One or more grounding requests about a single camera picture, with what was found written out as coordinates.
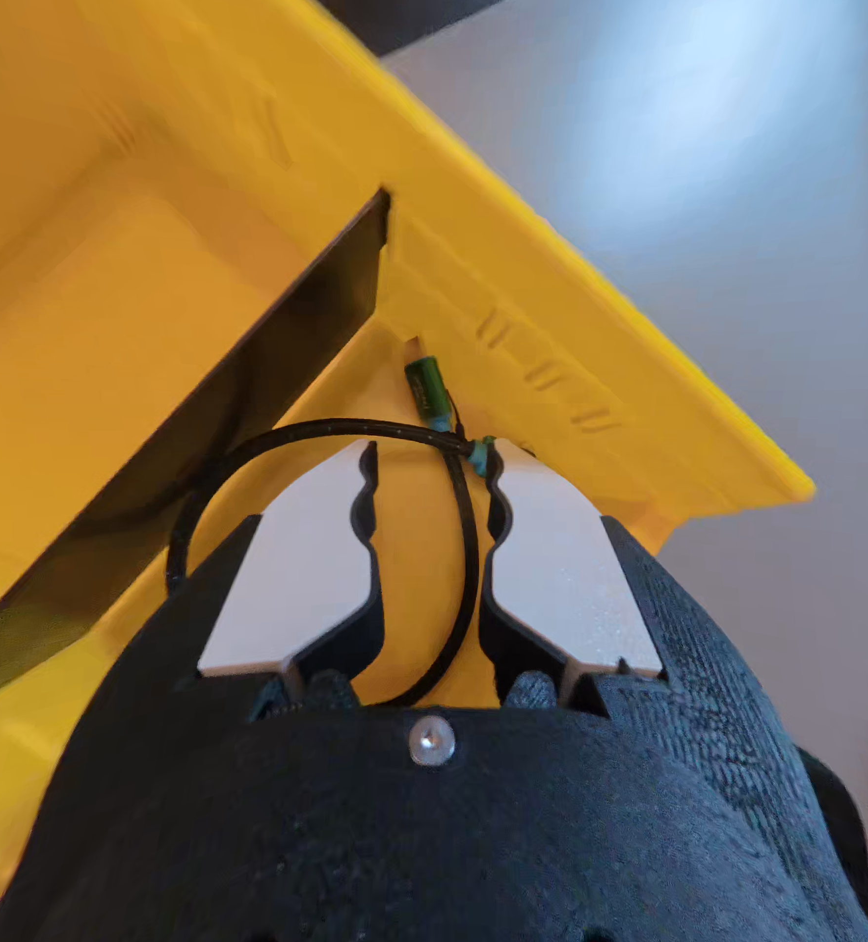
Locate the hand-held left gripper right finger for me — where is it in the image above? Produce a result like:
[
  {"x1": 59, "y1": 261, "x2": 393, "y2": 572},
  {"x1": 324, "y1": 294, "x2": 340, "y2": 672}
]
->
[{"x1": 478, "y1": 439, "x2": 664, "y2": 709}]

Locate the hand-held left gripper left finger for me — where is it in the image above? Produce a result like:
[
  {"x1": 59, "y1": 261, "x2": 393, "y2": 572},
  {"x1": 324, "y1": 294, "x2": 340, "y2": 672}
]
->
[{"x1": 197, "y1": 440, "x2": 387, "y2": 707}]

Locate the black braided hdmi cable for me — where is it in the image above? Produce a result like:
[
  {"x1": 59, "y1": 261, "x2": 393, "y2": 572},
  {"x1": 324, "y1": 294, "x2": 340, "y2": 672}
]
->
[{"x1": 165, "y1": 355, "x2": 500, "y2": 709}]

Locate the yellow plastic bin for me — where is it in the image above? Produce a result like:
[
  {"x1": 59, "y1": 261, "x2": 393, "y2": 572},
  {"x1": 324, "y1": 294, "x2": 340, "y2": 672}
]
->
[{"x1": 0, "y1": 0, "x2": 817, "y2": 921}]

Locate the black bin divider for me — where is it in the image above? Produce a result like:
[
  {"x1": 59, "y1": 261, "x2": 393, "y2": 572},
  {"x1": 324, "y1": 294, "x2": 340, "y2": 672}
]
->
[{"x1": 0, "y1": 187, "x2": 392, "y2": 711}]

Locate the black textured wrist rest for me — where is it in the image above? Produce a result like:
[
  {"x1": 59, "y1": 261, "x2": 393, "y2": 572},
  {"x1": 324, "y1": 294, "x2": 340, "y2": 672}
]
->
[{"x1": 794, "y1": 747, "x2": 868, "y2": 921}]

